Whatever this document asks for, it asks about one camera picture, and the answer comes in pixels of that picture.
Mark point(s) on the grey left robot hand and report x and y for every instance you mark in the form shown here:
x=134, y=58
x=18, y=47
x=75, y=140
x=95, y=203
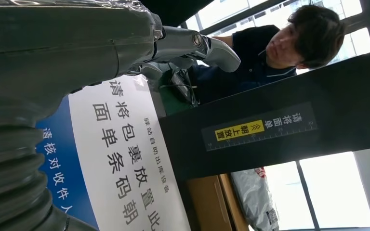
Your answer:
x=51, y=47

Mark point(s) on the brown cardboard box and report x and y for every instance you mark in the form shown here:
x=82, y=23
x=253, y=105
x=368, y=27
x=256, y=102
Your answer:
x=207, y=204

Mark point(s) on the plump grey mailer package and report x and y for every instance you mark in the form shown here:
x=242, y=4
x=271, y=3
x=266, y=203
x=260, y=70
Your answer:
x=255, y=201

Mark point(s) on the scanner base with printed pad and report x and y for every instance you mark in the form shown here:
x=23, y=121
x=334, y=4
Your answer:
x=124, y=159

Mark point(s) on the dark power adapter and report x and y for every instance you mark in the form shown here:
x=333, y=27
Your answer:
x=180, y=86

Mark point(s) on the person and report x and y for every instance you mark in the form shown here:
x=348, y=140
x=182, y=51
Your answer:
x=268, y=60

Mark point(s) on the black scanner column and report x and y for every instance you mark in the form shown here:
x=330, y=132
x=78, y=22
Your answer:
x=300, y=95

